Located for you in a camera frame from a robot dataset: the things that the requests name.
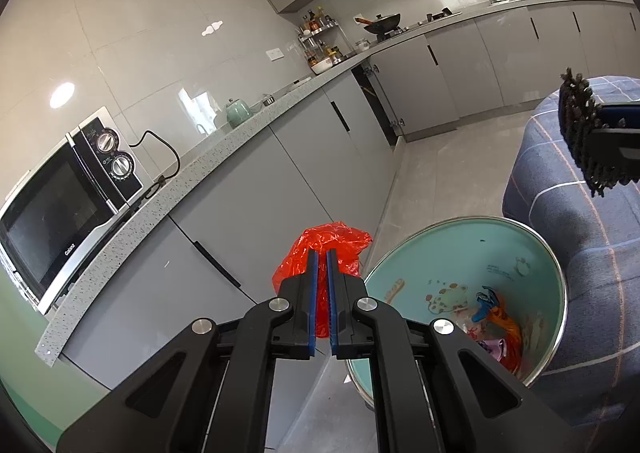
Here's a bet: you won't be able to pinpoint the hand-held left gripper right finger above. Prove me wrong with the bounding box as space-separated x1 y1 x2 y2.
326 249 593 453

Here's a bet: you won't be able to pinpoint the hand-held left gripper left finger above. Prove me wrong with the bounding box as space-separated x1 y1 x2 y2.
56 249 321 453

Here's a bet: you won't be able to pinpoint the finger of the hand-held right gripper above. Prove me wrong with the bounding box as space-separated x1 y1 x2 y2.
600 103 640 130
587 127 640 182

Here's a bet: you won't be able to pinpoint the black foam net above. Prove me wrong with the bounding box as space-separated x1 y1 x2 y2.
557 67 633 198

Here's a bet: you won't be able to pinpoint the red plastic bag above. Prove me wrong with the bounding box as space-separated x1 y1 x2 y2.
272 221 373 339

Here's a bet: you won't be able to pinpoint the teal cartoon print trash bin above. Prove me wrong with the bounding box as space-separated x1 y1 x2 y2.
345 216 568 411

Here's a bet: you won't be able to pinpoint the blue and orange wrapper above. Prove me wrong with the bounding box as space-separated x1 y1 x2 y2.
472 285 520 334

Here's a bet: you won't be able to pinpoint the red plastic wrapper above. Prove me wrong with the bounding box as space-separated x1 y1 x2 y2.
500 330 524 374

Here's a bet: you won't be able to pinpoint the blue plaid tablecloth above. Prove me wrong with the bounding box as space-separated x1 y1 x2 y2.
501 75 640 429

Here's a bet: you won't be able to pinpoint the grey kitchen base cabinets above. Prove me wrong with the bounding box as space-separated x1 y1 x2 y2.
35 0 640 391

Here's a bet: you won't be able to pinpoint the green ceramic teapot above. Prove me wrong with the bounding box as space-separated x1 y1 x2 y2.
225 98 252 128

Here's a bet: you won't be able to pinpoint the gas stove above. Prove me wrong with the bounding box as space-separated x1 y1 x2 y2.
370 10 463 41

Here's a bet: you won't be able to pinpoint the black wok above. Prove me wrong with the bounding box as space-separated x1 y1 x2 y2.
355 13 402 36

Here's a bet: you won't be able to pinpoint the metal spice rack with bottles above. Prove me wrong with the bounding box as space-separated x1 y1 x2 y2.
299 8 346 66

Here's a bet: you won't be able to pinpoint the silver and black microwave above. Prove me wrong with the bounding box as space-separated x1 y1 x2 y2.
0 106 146 316

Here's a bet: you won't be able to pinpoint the black power cable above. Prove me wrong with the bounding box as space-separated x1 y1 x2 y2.
129 130 182 198

